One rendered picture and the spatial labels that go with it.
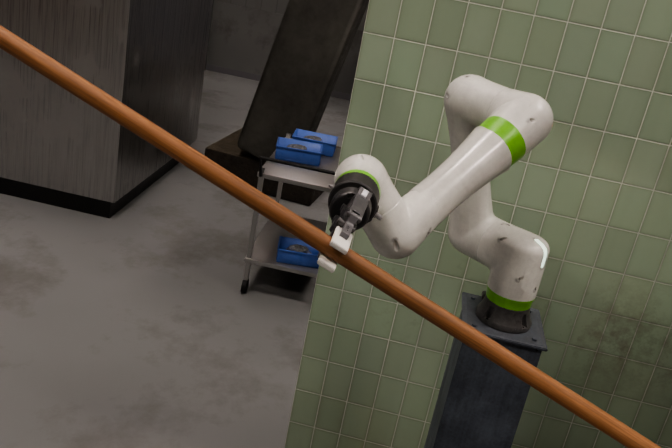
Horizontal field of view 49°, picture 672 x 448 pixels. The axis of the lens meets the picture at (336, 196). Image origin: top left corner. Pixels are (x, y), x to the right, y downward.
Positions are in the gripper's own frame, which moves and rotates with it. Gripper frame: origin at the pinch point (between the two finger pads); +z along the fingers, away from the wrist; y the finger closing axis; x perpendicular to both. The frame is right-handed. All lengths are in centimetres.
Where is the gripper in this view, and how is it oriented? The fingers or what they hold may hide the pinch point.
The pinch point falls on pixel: (335, 248)
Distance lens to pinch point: 116.6
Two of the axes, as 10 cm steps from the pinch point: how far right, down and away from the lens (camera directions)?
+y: -5.2, 7.7, 3.6
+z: -1.5, 3.3, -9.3
